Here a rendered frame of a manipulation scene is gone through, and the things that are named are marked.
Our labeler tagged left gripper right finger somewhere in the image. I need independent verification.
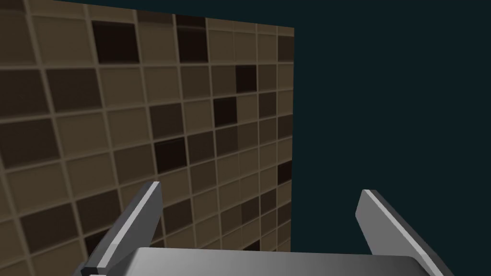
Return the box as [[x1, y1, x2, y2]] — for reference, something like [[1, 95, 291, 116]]
[[355, 189, 445, 276]]

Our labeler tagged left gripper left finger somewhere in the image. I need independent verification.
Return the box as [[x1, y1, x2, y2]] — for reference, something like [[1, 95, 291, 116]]
[[81, 181, 164, 275]]

